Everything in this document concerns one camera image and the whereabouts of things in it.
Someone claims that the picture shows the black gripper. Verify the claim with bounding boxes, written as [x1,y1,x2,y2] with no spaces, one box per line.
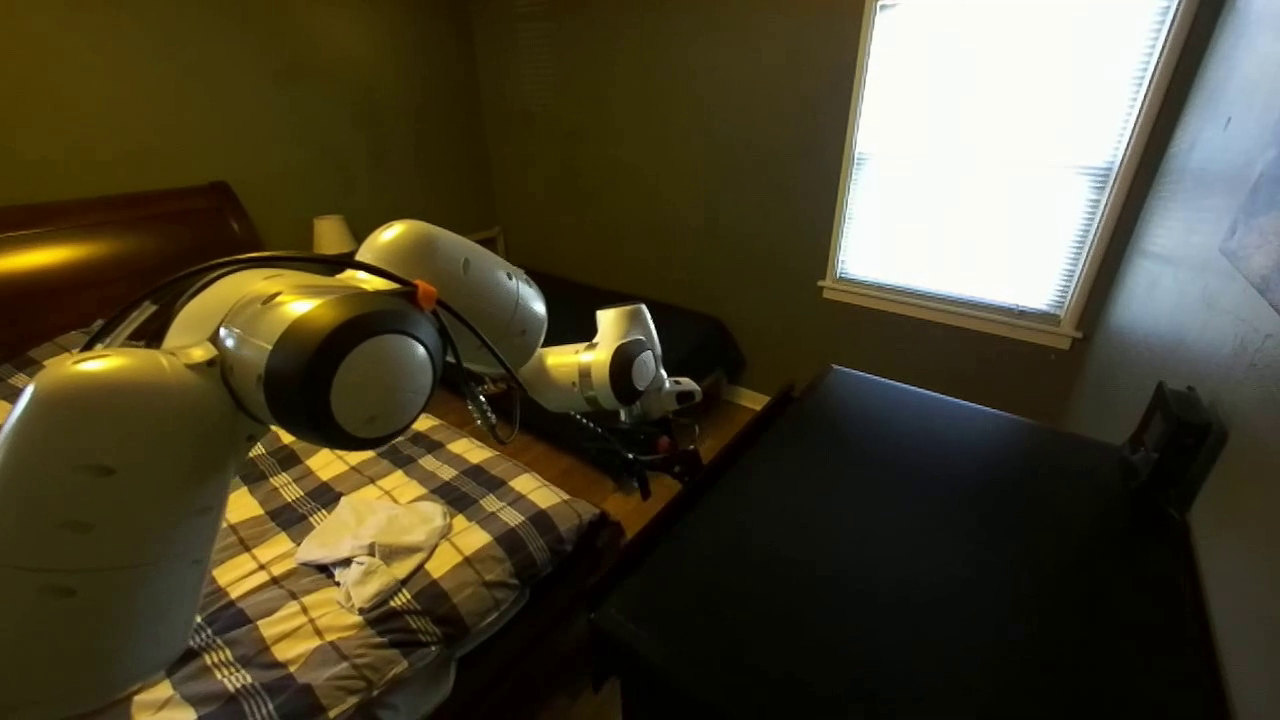
[611,395,713,492]

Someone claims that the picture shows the black covered daybed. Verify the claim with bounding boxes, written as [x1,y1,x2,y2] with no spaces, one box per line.
[523,266,751,499]

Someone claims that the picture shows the plaid yellow grey bed blanket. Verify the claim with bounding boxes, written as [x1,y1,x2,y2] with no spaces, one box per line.
[0,317,611,720]

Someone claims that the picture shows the black wooden dresser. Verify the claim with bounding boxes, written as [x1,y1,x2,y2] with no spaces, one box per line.
[581,365,1240,720]

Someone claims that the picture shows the crumpled white cloth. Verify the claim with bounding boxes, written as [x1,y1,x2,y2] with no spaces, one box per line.
[292,489,461,616]

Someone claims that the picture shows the white lamp shade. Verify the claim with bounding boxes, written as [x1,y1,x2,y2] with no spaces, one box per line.
[307,208,363,260]

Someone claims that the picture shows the bright white framed window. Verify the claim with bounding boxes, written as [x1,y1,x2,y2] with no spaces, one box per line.
[819,0,1211,356]

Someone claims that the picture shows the black box-shaped device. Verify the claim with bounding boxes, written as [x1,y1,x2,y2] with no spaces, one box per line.
[1126,380,1238,520]

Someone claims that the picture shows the dark wooden bed headboard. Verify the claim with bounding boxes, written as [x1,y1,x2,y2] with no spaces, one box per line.
[0,179,269,367]

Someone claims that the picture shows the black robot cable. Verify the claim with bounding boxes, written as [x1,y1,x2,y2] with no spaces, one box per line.
[77,249,530,450]

